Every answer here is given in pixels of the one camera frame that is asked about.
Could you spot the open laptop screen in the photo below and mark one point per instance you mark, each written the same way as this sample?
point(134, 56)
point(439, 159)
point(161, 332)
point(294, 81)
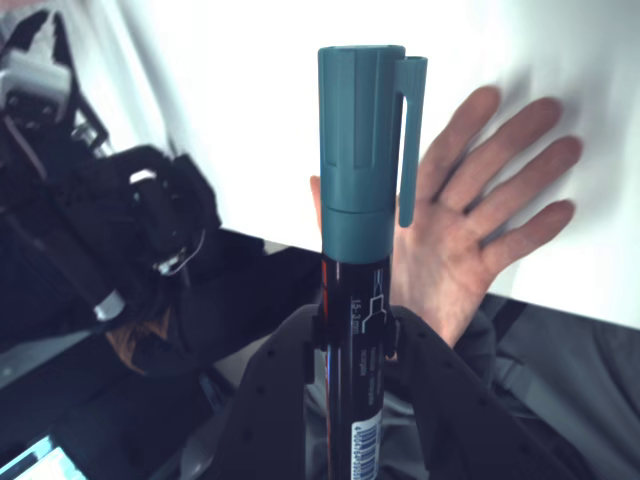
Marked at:
point(35, 465)

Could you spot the person's left hand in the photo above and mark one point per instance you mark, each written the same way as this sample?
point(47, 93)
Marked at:
point(460, 225)

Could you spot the black marker with green cap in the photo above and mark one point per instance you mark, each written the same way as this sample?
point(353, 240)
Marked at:
point(355, 150)

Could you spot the brown textured item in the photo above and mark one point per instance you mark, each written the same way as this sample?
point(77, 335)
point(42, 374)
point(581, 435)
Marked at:
point(142, 345)

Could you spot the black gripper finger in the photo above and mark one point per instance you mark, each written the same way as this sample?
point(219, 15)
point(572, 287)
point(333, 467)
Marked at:
point(275, 415)
point(450, 415)

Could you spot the black idle robot arm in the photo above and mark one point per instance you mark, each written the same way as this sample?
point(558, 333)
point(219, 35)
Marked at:
point(150, 200)

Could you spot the person's left forearm green sleeve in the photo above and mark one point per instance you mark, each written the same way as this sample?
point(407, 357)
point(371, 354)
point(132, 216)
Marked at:
point(550, 360)

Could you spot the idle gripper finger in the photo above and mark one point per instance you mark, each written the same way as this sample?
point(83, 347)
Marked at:
point(61, 40)
point(20, 40)

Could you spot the white camera module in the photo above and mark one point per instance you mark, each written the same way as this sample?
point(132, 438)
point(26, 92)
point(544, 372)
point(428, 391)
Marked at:
point(35, 85)

